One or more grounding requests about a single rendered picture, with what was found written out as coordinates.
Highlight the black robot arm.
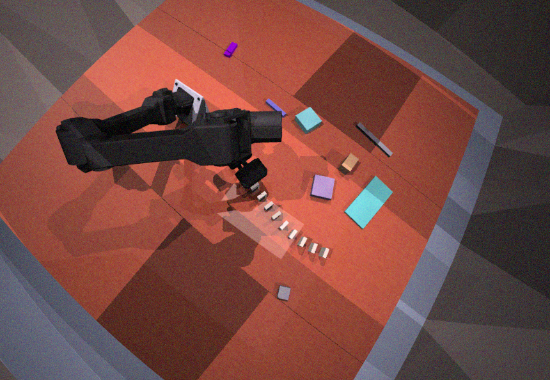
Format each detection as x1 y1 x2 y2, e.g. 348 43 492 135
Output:
56 87 282 173

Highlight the grey rectangular bar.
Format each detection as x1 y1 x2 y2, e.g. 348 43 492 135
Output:
356 122 393 157

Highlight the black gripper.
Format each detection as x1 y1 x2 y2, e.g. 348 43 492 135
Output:
229 153 267 189

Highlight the purple rectangular block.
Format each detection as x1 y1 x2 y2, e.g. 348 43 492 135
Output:
224 42 237 58
310 174 335 201

